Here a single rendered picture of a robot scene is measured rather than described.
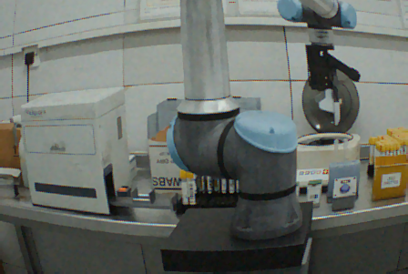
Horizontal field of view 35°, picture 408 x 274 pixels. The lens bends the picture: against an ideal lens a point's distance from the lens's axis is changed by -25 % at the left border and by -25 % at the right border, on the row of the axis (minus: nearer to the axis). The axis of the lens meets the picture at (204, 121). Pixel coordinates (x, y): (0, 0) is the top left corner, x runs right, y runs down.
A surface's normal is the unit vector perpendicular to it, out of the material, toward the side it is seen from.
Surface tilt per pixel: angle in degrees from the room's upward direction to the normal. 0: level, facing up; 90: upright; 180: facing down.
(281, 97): 90
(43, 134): 90
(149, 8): 93
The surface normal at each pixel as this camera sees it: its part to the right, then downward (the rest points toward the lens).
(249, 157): -0.66, 0.20
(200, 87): -0.31, 0.22
